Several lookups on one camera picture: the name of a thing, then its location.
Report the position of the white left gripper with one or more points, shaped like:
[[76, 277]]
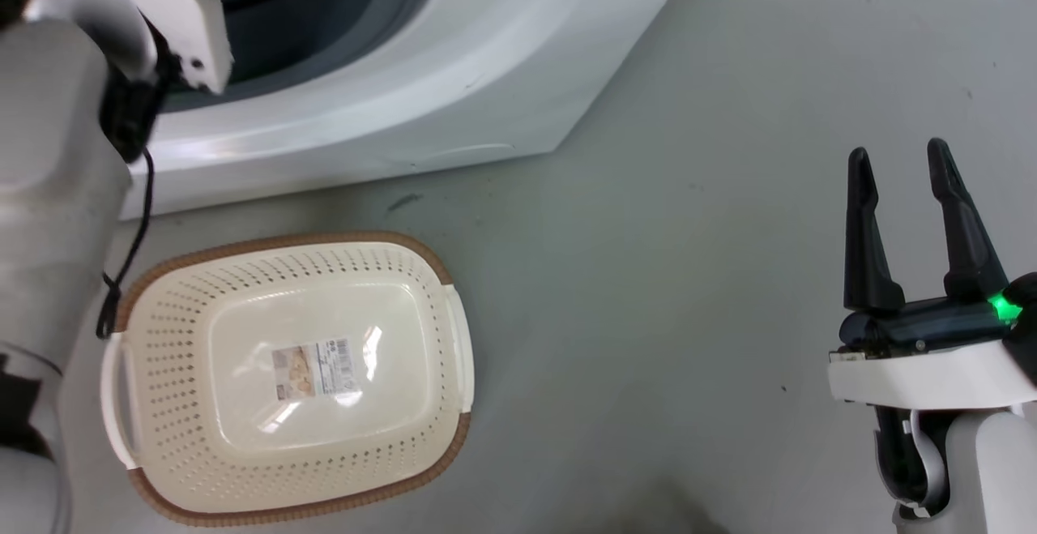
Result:
[[174, 7]]

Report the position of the dark white right gripper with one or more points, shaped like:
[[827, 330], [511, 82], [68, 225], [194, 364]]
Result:
[[932, 356]]

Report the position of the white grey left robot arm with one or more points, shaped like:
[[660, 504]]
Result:
[[57, 194]]

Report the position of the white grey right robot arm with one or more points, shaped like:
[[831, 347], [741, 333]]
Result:
[[964, 469]]

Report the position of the white front-load washing machine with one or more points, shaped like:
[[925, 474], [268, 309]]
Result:
[[421, 72]]

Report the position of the cream perforated laundry basket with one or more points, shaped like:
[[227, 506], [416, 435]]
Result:
[[283, 453]]

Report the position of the paper label sticker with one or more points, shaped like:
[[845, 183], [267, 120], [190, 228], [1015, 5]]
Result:
[[316, 366]]

